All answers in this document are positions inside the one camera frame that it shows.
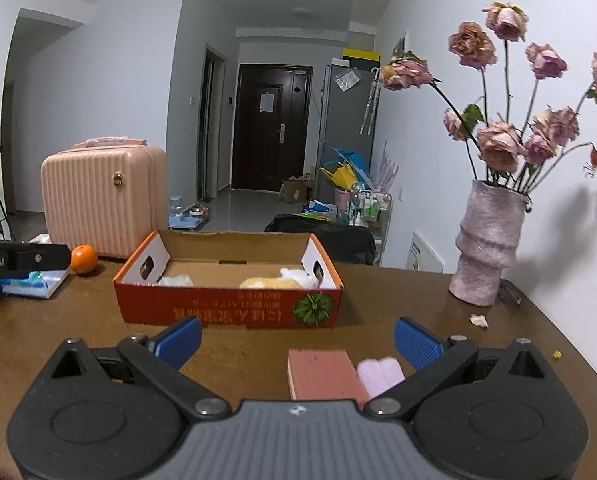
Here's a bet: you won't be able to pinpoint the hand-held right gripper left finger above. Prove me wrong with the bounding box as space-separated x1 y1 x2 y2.
48 316 232 422

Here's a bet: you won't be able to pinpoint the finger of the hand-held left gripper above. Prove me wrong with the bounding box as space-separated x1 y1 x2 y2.
1 244 72 279

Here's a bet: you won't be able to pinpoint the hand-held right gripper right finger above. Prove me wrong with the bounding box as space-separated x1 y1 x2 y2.
367 316 550 422

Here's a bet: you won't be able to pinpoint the lilac fluffy towel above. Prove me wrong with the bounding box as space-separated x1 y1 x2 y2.
357 356 405 400

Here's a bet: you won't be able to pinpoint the red cardboard box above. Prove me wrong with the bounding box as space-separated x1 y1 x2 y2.
113 230 344 330

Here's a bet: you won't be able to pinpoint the pink layered sponge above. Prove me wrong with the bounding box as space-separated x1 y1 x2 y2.
287 349 371 406

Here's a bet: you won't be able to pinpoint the yellow soft toy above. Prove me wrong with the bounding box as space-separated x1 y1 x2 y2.
239 276 304 290

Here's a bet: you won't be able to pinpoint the blue tissue box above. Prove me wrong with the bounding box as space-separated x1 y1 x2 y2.
0 269 70 299

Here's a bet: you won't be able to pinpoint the orange fruit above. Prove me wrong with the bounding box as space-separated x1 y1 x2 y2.
70 244 99 275

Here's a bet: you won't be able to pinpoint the pink ribbed suitcase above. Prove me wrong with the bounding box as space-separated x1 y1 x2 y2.
41 136 168 260

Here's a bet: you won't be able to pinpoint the black eyeglasses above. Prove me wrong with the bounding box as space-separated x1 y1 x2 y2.
498 281 524 306

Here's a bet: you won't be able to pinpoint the pink textured vase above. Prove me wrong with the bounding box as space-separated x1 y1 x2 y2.
449 179 533 307

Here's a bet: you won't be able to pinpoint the blue pet feeder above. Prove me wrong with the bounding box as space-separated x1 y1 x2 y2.
168 195 210 232

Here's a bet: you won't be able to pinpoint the white plush toy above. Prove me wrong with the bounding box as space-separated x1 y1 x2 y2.
280 267 324 288

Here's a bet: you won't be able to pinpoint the trolley cart with bottles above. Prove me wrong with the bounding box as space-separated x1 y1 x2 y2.
348 184 394 266

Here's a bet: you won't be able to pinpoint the black bag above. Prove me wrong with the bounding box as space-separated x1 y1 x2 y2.
264 213 377 266

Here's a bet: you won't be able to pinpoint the purple dried flower bunch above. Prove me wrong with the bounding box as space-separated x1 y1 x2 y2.
373 140 401 196

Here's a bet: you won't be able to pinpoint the yellow watering can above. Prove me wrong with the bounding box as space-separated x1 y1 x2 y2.
327 164 357 190

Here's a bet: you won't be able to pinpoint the brown floor cardboard box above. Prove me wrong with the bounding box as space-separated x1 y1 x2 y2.
278 177 315 204

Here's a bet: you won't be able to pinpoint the blue folding stool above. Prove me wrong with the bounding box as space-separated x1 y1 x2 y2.
319 147 370 178

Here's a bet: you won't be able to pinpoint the dark brown entrance door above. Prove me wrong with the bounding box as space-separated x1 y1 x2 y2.
231 63 313 192

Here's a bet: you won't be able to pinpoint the dark framed side door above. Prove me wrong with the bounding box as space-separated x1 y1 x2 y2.
198 44 228 201

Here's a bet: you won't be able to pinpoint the bunch of dried pink roses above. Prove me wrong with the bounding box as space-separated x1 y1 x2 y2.
381 1 597 196

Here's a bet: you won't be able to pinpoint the grey refrigerator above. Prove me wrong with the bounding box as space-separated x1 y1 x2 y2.
314 64 381 206

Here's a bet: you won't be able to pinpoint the folded clear umbrella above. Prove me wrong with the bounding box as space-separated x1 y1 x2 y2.
361 66 380 136

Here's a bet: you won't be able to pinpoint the clear plastic bag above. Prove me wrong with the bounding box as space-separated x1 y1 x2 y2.
334 70 363 92

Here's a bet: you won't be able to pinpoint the yellow flat box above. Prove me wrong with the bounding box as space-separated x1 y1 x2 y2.
342 48 381 67

